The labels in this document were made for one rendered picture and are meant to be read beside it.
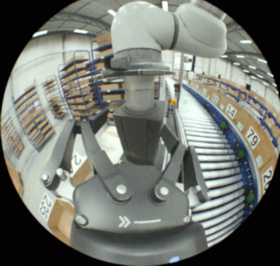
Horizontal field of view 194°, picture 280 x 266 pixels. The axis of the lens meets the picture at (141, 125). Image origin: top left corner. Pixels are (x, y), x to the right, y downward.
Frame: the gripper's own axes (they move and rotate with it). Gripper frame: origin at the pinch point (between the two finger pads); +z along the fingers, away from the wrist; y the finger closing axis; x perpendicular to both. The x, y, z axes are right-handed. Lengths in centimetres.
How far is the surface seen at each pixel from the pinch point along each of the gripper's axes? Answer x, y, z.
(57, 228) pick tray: -59, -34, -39
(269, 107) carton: 235, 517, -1
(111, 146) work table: -34.8, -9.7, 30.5
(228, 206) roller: -24, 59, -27
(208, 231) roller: -32, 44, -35
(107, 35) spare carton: 91, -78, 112
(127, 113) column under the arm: -1.4, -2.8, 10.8
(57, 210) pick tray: -49, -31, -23
